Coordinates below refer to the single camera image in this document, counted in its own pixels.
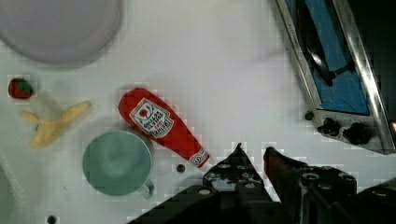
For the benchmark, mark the peeled banana toy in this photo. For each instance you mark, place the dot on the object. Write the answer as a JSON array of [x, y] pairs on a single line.
[[50, 119]]

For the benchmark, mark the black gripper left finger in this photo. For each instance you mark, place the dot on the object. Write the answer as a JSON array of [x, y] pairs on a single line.
[[231, 192]]

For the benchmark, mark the red ketchup bottle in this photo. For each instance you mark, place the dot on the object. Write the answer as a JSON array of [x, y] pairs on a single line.
[[155, 119]]

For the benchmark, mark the red strawberry toy near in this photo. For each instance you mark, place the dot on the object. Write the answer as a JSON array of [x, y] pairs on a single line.
[[19, 88]]

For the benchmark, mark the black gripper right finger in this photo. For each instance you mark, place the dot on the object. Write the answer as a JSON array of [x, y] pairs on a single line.
[[326, 195]]

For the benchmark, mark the round lilac plate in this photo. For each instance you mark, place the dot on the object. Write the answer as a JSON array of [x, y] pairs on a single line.
[[58, 31]]

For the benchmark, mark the mint green cup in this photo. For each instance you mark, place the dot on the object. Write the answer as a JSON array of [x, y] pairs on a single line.
[[118, 163]]

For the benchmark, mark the silver toaster oven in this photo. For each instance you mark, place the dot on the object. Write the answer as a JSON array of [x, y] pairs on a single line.
[[344, 54]]

